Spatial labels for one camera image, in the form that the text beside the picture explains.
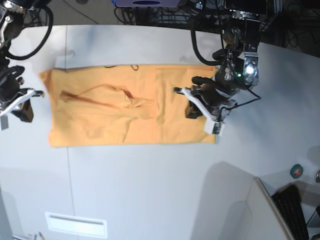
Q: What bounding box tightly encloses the blue box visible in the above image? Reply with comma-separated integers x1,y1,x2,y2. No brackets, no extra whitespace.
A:
111,0,187,8

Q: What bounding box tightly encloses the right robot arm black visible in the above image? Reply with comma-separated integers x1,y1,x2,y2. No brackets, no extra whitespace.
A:
0,0,54,123

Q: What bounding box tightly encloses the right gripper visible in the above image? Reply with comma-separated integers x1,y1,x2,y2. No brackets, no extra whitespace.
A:
0,65,34,123

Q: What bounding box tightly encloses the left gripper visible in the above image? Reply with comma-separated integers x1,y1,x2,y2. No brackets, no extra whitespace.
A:
185,76,237,119

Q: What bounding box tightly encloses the black keyboard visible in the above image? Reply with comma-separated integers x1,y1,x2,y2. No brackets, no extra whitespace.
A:
272,184,309,240

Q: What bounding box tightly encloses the orange t-shirt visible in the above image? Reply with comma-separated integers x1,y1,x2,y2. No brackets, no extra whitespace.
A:
39,65,217,147

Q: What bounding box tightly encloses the green tape roll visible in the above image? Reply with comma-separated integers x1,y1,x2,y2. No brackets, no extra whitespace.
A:
290,164,304,179

